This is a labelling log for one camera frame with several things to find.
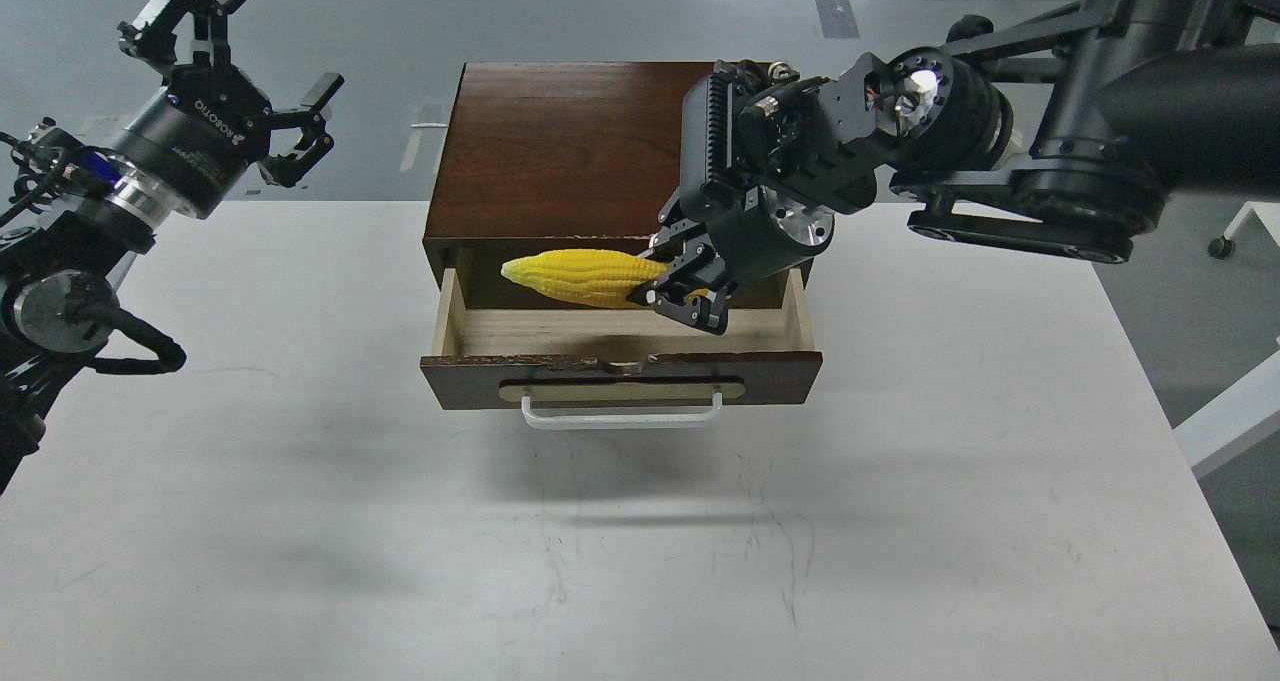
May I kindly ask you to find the grey floor tape strip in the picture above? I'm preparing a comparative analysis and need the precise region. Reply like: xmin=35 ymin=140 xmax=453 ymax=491
xmin=814 ymin=0 xmax=860 ymax=40

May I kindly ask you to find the wooden drawer with white handle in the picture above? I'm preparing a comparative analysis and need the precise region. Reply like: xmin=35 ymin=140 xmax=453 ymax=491
xmin=420 ymin=268 xmax=823 ymax=411

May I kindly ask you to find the yellow corn cob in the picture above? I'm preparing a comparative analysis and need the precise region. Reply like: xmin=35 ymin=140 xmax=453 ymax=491
xmin=500 ymin=248 xmax=667 ymax=308

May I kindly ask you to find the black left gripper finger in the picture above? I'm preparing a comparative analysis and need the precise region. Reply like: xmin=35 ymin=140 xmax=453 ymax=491
xmin=116 ymin=0 xmax=265 ymax=87
xmin=255 ymin=72 xmax=346 ymax=188

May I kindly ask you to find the dark wooden drawer cabinet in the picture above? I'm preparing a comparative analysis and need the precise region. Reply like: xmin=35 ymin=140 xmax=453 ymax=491
xmin=422 ymin=61 xmax=818 ymax=312

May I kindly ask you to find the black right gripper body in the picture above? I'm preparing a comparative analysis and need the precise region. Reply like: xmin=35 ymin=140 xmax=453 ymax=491
xmin=690 ymin=186 xmax=835 ymax=285

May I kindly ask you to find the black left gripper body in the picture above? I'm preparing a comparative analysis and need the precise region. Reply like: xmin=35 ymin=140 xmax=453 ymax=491
xmin=108 ymin=67 xmax=270 ymax=219

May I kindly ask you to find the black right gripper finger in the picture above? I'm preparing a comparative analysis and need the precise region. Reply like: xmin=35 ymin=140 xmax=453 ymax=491
xmin=645 ymin=195 xmax=713 ymax=262
xmin=627 ymin=244 xmax=742 ymax=335

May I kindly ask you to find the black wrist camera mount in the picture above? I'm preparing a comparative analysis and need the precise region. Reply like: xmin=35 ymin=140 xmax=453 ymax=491
xmin=675 ymin=52 xmax=899 ymax=221

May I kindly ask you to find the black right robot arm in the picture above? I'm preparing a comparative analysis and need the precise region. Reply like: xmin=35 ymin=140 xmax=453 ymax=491
xmin=628 ymin=0 xmax=1279 ymax=335

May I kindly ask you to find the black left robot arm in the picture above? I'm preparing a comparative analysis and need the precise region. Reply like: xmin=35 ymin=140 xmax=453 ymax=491
xmin=1 ymin=0 xmax=343 ymax=483

